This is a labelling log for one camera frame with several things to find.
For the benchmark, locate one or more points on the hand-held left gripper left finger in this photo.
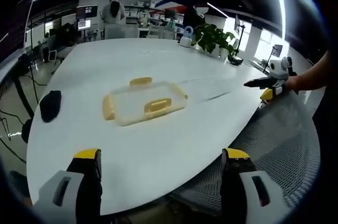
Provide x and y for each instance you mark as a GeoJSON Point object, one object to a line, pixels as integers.
{"type": "Point", "coordinates": [69, 181]}

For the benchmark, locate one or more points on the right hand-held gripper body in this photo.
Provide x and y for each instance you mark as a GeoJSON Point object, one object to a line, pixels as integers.
{"type": "Point", "coordinates": [277, 69]}

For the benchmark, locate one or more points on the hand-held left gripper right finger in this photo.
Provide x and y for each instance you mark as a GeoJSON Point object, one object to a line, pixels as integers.
{"type": "Point", "coordinates": [239, 181]}

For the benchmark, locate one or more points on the person's right hand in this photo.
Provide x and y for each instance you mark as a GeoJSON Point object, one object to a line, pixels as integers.
{"type": "Point", "coordinates": [293, 84]}

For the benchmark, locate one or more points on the small monitor on stand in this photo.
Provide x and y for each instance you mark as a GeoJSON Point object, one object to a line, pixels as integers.
{"type": "Point", "coordinates": [277, 49]}

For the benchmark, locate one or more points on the black bowl-shaped stand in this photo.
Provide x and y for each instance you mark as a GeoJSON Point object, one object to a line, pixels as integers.
{"type": "Point", "coordinates": [235, 60]}

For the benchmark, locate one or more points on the grey mesh office chair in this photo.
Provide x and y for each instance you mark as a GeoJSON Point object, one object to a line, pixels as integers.
{"type": "Point", "coordinates": [277, 142]}

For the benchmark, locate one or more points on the green potted plant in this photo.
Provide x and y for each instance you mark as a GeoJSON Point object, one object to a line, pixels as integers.
{"type": "Point", "coordinates": [212, 37]}

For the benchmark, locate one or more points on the black round stool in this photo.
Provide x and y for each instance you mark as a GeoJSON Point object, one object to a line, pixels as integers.
{"type": "Point", "coordinates": [27, 130]}

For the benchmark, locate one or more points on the black cloth bundle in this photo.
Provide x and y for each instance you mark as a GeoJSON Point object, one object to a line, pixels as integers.
{"type": "Point", "coordinates": [50, 106]}

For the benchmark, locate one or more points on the white and blue toy robot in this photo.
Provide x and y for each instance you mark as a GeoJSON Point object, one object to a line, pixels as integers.
{"type": "Point", "coordinates": [187, 37]}

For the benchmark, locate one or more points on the clear container with yellow clips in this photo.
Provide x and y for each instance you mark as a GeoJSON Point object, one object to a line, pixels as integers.
{"type": "Point", "coordinates": [148, 102]}

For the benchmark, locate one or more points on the black tripod light stand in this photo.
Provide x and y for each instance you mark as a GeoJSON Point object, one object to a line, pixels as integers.
{"type": "Point", "coordinates": [27, 31]}

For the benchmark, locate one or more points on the small lit computer monitor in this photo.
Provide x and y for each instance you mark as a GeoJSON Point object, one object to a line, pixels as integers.
{"type": "Point", "coordinates": [84, 24]}

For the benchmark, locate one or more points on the dark computer monitor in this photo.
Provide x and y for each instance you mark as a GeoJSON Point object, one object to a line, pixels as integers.
{"type": "Point", "coordinates": [87, 12]}

